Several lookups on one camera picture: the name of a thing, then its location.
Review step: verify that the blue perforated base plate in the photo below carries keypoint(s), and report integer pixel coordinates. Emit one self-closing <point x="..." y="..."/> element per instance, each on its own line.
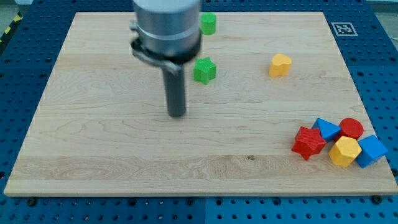
<point x="30" y="55"/>

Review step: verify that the blue triangle block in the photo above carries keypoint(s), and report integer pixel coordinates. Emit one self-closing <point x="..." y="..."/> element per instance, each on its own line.
<point x="327" y="129"/>

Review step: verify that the red star block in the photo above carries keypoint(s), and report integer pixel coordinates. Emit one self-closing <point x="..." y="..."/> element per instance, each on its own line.
<point x="308" y="142"/>

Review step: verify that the yellow heart block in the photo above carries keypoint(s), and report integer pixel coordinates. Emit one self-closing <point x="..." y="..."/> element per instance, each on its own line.
<point x="280" y="65"/>

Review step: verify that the green star block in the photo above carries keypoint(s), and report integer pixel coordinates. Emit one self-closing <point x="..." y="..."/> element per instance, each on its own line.
<point x="204" y="70"/>

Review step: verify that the blue cube block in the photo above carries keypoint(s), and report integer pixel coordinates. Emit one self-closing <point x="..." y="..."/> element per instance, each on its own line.
<point x="372" y="150"/>

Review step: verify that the white fiducial marker tag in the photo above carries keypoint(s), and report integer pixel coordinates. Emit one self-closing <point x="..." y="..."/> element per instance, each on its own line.
<point x="344" y="29"/>

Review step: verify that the green cylinder block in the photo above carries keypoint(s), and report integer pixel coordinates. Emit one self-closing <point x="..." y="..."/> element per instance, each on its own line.
<point x="208" y="23"/>

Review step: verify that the red cylinder block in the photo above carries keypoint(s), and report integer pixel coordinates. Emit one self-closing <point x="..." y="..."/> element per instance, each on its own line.
<point x="351" y="128"/>

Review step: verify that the wooden board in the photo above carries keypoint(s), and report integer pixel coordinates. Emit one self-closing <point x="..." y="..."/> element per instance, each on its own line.
<point x="101" y="128"/>

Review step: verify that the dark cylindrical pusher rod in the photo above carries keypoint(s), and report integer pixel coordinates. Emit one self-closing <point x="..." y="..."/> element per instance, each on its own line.
<point x="175" y="92"/>

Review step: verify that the yellow hexagon block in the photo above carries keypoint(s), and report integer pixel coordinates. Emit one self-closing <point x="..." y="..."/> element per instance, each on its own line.
<point x="344" y="151"/>

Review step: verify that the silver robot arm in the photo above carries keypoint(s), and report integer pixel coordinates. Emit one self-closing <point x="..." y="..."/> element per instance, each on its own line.
<point x="168" y="36"/>

